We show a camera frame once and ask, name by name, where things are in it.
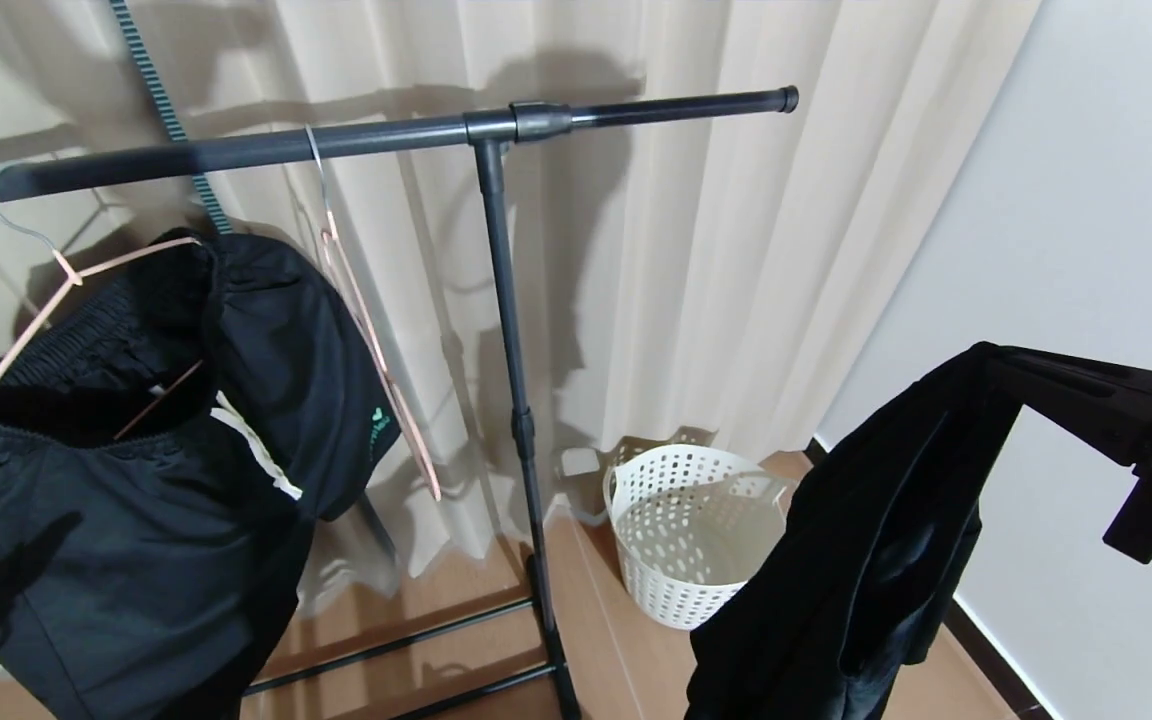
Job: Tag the black garment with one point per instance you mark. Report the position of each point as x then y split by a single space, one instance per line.
856 560

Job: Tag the black shorts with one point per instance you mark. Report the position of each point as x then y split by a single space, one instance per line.
116 560

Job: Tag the pink clothes hanger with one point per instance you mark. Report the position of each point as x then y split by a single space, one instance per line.
21 335
376 350

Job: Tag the white laundry basket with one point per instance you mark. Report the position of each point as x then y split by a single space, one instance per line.
676 590

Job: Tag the black clothes rack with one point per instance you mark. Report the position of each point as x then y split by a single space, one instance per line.
386 138

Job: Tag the beige curtain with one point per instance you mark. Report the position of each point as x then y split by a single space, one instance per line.
736 250

